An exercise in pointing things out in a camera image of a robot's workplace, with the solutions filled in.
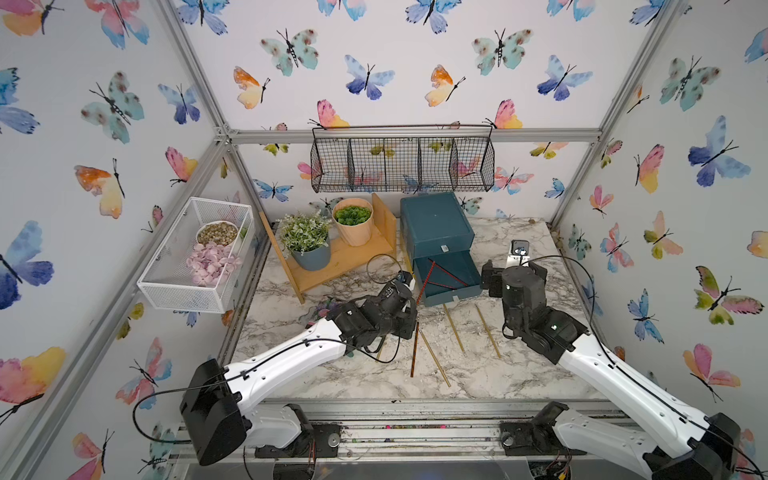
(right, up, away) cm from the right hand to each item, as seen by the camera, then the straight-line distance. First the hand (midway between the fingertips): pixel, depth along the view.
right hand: (513, 261), depth 73 cm
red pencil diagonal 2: (-15, -8, +23) cm, 28 cm away
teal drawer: (-12, -6, +23) cm, 26 cm away
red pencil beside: (-19, -8, +25) cm, 32 cm away
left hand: (-23, -14, +3) cm, 27 cm away
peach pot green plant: (-42, +13, +23) cm, 50 cm away
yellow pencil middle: (-11, -21, +20) cm, 31 cm away
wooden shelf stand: (-46, 0, +28) cm, 54 cm away
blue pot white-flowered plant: (-54, +7, +13) cm, 56 cm away
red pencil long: (-23, -27, +16) cm, 39 cm away
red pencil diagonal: (-16, -2, +24) cm, 29 cm away
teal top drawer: (-15, +4, +16) cm, 22 cm away
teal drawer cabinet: (-17, +7, +14) cm, 22 cm away
